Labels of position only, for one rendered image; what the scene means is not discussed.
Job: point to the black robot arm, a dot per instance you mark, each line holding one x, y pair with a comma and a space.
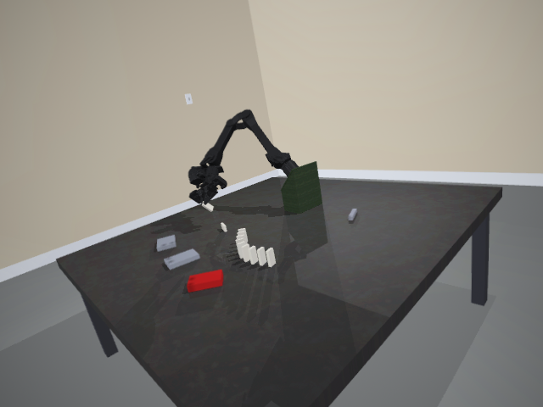
283, 161

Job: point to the red rectangular block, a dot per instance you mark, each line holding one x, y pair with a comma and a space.
205, 280

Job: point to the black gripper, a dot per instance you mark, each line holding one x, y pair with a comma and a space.
208, 190

